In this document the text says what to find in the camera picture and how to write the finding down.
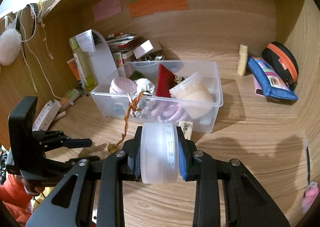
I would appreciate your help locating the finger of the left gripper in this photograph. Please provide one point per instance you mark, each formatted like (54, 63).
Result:
(88, 160)
(68, 143)

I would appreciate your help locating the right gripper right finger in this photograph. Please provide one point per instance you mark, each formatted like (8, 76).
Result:
(225, 190)

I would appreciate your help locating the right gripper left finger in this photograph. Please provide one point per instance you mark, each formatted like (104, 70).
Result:
(72, 199)

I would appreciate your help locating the pink round case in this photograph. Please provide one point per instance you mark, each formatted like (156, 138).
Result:
(121, 85)

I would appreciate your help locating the white tape roll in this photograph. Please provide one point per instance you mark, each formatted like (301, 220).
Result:
(159, 153)

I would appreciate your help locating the white cloth pouch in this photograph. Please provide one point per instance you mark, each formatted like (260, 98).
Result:
(145, 85)

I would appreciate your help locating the red fabric pouch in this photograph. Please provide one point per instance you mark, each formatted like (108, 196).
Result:
(165, 82)

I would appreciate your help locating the lidded clear plastic cup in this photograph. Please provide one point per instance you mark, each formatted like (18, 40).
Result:
(196, 99)

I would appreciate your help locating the small cream cylinder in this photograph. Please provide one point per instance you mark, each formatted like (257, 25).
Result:
(60, 116)

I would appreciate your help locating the white printer cartridge box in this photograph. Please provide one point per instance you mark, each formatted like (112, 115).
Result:
(46, 116)

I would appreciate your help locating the pink paw pen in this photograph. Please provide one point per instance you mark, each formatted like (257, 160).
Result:
(311, 190)

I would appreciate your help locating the orange box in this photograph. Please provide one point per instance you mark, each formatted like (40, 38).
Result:
(74, 69)

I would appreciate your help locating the yellow-green spray bottle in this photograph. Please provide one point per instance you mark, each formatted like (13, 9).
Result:
(86, 78)

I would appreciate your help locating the dark green small bottle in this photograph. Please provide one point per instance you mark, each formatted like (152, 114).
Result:
(136, 75)

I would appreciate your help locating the white paper file holder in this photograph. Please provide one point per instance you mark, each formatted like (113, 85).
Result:
(98, 54)

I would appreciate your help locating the white fluffy pompom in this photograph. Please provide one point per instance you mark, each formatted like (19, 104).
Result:
(10, 44)

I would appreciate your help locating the stack of booklets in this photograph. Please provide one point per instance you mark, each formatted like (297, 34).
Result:
(122, 45)

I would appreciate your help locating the blue zip pouch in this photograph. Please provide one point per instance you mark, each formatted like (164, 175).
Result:
(267, 83)

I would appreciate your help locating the small white box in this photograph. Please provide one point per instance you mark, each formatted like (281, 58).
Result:
(146, 48)

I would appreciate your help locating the pink sticky note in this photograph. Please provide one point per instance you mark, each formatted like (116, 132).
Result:
(105, 9)

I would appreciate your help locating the cream yellow tube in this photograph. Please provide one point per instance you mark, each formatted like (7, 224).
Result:
(242, 61)

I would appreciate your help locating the black orange round case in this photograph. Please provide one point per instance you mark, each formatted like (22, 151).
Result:
(283, 63)

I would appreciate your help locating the orange sticky note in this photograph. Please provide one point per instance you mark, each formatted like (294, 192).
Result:
(147, 7)

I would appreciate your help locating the beaded charm with cord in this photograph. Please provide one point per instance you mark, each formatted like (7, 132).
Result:
(131, 110)

